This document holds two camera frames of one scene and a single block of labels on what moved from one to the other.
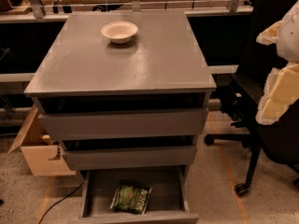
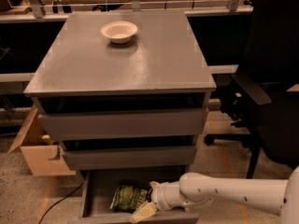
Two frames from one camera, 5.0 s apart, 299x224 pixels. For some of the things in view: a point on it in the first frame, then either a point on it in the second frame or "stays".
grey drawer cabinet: (123, 91) stays
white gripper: (290, 36) to (160, 196)
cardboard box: (46, 160) stays
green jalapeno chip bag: (131, 198) stays
